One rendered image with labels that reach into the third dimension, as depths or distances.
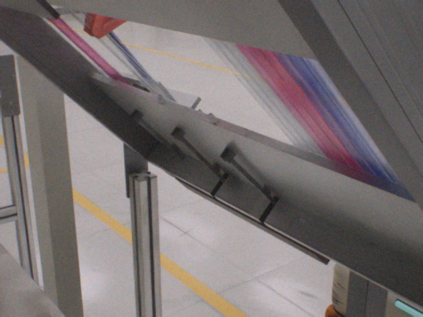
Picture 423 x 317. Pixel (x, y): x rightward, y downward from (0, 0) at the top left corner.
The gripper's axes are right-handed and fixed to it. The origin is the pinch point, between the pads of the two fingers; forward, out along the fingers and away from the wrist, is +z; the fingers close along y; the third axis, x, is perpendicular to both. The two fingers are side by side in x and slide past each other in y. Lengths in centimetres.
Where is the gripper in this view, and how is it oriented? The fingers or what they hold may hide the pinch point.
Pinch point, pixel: (94, 28)
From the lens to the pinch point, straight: 72.3
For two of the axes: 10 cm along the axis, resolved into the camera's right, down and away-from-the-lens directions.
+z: -5.1, 8.5, -0.9
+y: 6.1, 2.9, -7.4
